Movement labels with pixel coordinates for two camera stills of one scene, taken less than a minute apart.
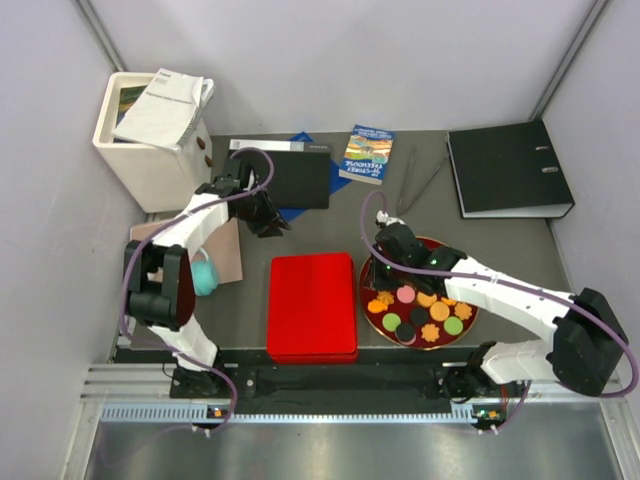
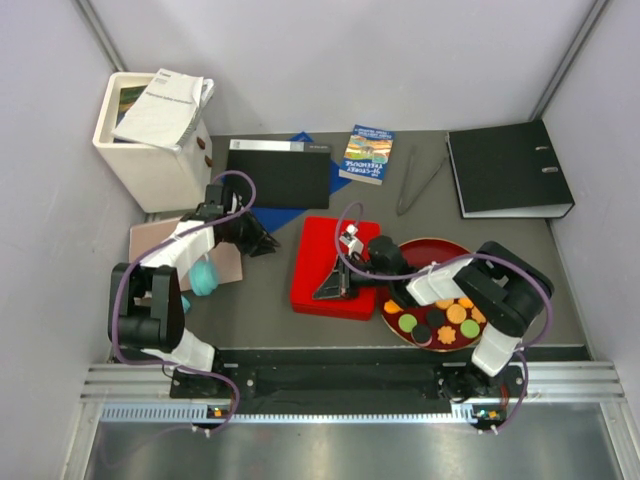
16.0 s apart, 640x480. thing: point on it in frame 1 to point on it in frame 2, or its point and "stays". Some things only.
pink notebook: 221,242 stays
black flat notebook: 301,174 stays
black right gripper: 380,282 to 338,286
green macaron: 391,321 to 407,322
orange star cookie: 463,311 to 477,315
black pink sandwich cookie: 405,333 to 421,334
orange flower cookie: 429,332 to 446,334
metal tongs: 403,206 stays
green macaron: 453,325 to 469,328
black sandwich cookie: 418,315 to 435,317
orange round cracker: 439,310 to 456,313
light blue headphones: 204,272 stays
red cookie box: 314,359 to 361,307
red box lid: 312,308 to 317,250
